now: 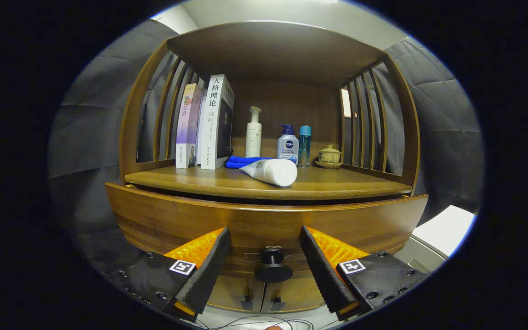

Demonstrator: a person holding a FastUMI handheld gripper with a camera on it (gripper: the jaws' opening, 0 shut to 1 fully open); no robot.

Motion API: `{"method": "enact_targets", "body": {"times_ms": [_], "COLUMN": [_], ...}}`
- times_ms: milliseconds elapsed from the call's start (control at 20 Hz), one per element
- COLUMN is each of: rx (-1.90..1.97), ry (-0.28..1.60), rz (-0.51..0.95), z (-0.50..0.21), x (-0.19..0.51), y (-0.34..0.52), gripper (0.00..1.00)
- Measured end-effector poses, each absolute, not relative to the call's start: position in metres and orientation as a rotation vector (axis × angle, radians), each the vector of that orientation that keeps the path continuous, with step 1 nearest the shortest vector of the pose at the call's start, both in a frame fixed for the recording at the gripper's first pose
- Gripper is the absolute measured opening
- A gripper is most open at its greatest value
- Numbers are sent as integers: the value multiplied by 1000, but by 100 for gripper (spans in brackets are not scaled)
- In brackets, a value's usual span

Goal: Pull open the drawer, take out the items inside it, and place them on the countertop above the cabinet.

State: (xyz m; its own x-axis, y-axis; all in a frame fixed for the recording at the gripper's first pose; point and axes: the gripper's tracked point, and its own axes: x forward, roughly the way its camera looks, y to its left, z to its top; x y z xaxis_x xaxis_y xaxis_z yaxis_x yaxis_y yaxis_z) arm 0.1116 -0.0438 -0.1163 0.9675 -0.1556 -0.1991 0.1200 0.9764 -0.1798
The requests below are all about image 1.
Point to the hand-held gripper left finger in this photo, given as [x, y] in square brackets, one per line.
[209, 275]

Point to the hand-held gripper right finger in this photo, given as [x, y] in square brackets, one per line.
[323, 275]

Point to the black round drawer knob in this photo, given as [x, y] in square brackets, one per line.
[273, 272]

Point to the wooden drawer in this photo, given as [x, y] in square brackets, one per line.
[264, 224]

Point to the white squeeze tube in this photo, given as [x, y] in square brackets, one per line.
[275, 172]

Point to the wooden cabinet door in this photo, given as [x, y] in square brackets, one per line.
[232, 293]
[296, 293]

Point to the wooden countertop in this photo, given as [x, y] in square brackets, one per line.
[337, 183]

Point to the white side cabinet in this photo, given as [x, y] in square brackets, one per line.
[447, 227]

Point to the wooden cabinet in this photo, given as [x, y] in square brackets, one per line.
[273, 50]

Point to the beige saucer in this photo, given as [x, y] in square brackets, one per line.
[328, 165]

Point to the blue folded cloth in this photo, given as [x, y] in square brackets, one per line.
[239, 160]

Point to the beige lidded teacup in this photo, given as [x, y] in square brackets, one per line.
[329, 156]

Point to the teal glass bottle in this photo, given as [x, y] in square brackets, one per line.
[305, 146]

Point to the white bottle blue pump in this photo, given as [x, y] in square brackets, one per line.
[288, 144]

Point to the thick white book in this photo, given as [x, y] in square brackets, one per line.
[212, 128]

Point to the thin white book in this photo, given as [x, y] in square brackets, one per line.
[201, 128]

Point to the purple book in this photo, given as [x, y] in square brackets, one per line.
[187, 128]

